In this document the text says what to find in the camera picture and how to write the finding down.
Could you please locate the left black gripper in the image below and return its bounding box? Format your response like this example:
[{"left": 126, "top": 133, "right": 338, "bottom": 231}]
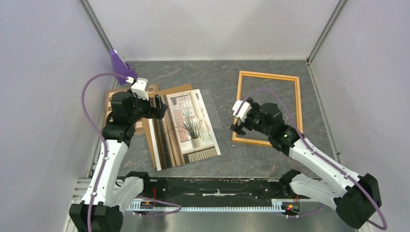
[{"left": 128, "top": 89, "right": 167, "bottom": 123}]

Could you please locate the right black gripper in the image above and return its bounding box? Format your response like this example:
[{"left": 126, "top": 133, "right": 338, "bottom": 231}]
[{"left": 230, "top": 97, "right": 272, "bottom": 137}]

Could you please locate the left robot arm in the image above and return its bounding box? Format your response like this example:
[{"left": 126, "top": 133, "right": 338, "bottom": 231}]
[{"left": 69, "top": 90, "right": 168, "bottom": 232}]

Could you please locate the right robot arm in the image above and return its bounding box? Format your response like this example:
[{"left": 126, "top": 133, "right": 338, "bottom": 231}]
[{"left": 231, "top": 99, "right": 382, "bottom": 229}]

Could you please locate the window plant photo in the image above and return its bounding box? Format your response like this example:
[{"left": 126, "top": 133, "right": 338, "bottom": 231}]
[{"left": 148, "top": 89, "right": 221, "bottom": 171}]

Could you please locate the wooden chessboard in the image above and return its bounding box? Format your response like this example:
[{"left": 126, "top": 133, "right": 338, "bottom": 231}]
[{"left": 101, "top": 83, "right": 160, "bottom": 134}]

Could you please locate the purple plastic stand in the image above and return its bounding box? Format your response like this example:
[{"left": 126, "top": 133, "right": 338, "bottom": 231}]
[{"left": 109, "top": 49, "right": 137, "bottom": 85}]

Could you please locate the brown frame backing board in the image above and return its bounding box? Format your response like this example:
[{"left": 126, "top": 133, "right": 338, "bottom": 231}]
[{"left": 142, "top": 84, "right": 193, "bottom": 168}]

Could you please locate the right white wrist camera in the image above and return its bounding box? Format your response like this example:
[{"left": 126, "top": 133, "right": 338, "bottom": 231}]
[{"left": 232, "top": 100, "right": 252, "bottom": 122}]

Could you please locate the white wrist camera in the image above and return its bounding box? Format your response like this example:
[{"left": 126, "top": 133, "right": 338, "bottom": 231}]
[
  {"left": 232, "top": 100, "right": 252, "bottom": 122},
  {"left": 131, "top": 78, "right": 149, "bottom": 101}
]

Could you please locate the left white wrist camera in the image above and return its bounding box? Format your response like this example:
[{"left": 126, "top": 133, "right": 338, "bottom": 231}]
[{"left": 131, "top": 78, "right": 149, "bottom": 101}]

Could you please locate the wooden picture frame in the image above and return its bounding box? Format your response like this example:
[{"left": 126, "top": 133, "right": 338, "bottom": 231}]
[{"left": 232, "top": 71, "right": 303, "bottom": 146}]

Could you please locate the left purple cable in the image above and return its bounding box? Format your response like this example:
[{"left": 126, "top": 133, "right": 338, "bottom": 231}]
[{"left": 80, "top": 72, "right": 183, "bottom": 232}]

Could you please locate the purple cable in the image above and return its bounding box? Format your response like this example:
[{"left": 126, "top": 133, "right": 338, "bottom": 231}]
[
  {"left": 80, "top": 72, "right": 183, "bottom": 232},
  {"left": 241, "top": 88, "right": 388, "bottom": 231}
]

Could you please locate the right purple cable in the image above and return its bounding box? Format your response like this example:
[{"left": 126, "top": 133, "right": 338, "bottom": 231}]
[{"left": 241, "top": 88, "right": 388, "bottom": 231}]

